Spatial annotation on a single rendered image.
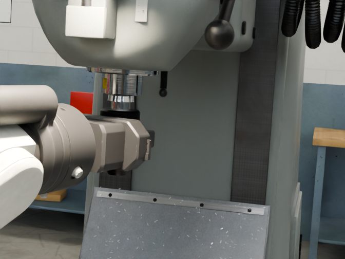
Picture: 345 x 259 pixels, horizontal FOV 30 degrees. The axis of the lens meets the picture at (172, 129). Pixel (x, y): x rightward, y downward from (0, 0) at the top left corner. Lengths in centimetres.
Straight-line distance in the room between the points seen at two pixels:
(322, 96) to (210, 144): 382
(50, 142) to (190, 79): 56
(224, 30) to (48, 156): 21
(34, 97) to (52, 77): 479
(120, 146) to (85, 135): 6
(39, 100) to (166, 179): 59
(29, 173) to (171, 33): 22
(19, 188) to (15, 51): 498
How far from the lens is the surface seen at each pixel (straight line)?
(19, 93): 56
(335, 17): 93
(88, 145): 64
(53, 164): 60
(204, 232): 111
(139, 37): 66
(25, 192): 56
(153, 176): 115
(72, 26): 64
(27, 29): 547
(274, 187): 112
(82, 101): 466
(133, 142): 69
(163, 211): 113
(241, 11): 84
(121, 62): 68
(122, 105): 75
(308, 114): 492
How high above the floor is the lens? 133
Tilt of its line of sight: 6 degrees down
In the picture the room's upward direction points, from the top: 3 degrees clockwise
